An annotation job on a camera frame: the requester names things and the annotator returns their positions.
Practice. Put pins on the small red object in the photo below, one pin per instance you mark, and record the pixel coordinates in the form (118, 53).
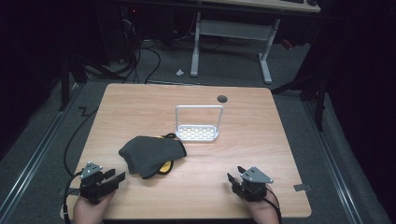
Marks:
(287, 44)

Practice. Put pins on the black table grommet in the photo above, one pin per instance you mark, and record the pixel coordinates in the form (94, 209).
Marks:
(222, 99)

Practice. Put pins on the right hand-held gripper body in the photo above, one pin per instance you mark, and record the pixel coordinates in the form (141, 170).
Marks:
(253, 185)

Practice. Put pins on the dark computer tower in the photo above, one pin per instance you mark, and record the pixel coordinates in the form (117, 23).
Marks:
(120, 31)

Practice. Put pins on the metal floor rail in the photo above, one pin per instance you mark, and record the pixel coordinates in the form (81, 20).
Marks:
(31, 155)
(333, 161)

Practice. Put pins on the white-framed desk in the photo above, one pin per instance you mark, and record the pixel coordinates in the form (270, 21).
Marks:
(232, 29)

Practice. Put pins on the black computer mouse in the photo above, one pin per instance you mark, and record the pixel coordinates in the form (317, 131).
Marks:
(312, 2)

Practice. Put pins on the black keyboard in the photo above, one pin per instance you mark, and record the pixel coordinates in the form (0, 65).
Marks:
(292, 1)

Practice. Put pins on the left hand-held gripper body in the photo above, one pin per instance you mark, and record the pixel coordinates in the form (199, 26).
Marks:
(93, 183)

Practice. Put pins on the person's right hand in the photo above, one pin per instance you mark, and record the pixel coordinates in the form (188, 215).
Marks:
(261, 211)

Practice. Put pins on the black metal stand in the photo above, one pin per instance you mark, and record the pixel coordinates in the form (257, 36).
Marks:
(319, 99)
(64, 84)

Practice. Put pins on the white metal rack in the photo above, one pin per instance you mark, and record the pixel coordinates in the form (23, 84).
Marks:
(196, 133)

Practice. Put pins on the person's left hand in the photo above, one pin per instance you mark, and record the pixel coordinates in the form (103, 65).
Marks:
(90, 210)

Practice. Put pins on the grey and yellow cloth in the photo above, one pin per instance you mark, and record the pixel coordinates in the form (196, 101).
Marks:
(152, 155)

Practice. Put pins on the crumpled white paper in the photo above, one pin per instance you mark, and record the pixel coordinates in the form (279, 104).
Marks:
(180, 72)

